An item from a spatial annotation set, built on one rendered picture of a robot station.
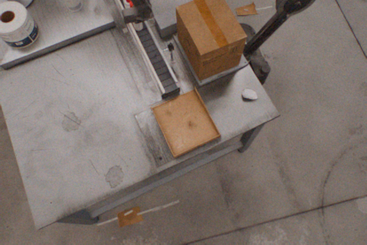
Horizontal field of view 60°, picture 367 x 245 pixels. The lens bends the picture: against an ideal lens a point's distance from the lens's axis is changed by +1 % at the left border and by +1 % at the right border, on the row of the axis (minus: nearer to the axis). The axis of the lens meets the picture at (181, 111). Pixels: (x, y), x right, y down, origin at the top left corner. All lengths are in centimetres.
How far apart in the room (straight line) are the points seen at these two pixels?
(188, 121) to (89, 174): 56
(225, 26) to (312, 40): 157
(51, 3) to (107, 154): 98
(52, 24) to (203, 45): 94
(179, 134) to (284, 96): 131
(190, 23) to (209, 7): 13
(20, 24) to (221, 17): 104
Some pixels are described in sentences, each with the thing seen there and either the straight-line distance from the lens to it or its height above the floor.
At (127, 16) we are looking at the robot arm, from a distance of 150.
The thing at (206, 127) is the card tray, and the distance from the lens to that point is 165.
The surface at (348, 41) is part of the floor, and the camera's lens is 316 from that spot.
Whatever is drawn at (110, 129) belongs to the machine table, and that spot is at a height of 83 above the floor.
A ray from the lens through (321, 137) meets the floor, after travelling 269.
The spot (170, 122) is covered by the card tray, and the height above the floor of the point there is 83.
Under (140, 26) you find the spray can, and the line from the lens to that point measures 185.
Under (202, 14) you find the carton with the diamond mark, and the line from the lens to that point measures 162.
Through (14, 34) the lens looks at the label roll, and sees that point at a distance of 193.
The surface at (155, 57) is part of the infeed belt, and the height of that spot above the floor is 88.
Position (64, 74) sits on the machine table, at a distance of 190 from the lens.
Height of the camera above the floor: 240
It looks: 69 degrees down
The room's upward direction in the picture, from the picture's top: 5 degrees counter-clockwise
